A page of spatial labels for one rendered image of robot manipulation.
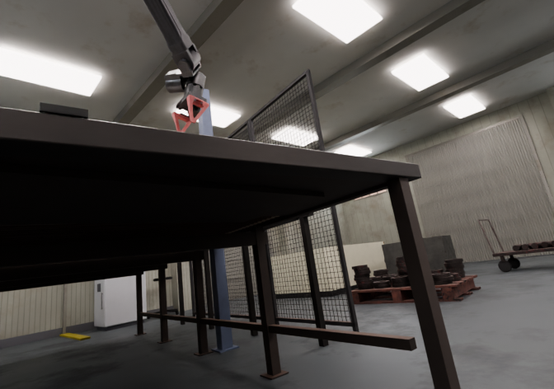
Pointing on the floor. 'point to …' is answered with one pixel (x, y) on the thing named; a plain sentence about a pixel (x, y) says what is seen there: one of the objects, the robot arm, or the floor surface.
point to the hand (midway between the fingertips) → (186, 126)
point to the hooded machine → (117, 302)
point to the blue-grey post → (223, 335)
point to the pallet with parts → (462, 284)
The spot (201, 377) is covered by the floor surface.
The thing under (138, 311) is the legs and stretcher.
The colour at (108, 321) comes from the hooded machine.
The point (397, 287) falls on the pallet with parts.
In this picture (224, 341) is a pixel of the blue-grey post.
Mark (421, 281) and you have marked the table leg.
